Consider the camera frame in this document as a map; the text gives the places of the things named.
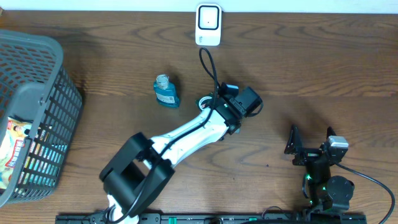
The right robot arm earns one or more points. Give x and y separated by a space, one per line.
327 193

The white barcode scanner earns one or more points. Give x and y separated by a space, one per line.
208 24

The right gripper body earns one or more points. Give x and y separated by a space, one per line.
308 155

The grey plastic basket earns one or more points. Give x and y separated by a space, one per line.
36 88

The teal mouthwash bottle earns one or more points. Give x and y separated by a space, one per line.
166 92

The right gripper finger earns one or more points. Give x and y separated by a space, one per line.
330 132
294 144

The green ointment tin box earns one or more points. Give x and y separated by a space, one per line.
204 102

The snack bag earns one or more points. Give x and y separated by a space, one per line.
11 147

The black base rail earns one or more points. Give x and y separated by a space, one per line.
272 217

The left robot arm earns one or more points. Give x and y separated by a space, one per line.
143 166

